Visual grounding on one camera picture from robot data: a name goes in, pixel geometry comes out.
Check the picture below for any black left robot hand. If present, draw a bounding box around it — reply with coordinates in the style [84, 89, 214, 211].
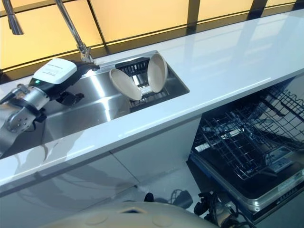
[29, 57, 101, 106]

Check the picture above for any open dishwasher door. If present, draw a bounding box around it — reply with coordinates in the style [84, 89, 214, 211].
[187, 142, 304, 223]

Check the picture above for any chrome kitchen faucet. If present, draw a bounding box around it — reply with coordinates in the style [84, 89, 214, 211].
[54, 0, 94, 64]

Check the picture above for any stainless steel sink basin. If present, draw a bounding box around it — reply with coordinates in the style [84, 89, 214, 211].
[0, 49, 190, 160]

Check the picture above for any chrome faucet sprayer head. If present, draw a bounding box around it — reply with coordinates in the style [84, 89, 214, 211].
[0, 0, 25, 36]

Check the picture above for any beige round plate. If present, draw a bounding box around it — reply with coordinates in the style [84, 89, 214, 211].
[147, 53, 169, 94]
[109, 67, 143, 102]

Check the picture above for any black dish drying rack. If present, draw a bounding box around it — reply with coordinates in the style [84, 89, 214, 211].
[114, 57, 172, 113]

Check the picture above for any white glossy cabinet front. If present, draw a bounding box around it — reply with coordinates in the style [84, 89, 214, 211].
[0, 113, 203, 216]

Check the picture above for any beige robot torso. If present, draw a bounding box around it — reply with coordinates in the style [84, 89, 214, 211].
[39, 200, 216, 228]

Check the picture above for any black window frame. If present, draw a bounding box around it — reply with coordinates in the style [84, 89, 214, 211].
[0, 0, 304, 85]

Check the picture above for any dark wire dishwasher lower rack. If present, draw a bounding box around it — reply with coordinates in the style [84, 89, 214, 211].
[191, 95, 304, 181]

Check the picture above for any dark wire dishwasher rack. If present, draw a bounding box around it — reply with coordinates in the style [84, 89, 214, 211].
[191, 95, 304, 181]
[258, 85, 304, 119]

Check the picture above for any dark wire dishwasher upper rack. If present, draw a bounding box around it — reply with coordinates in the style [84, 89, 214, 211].
[258, 85, 304, 119]

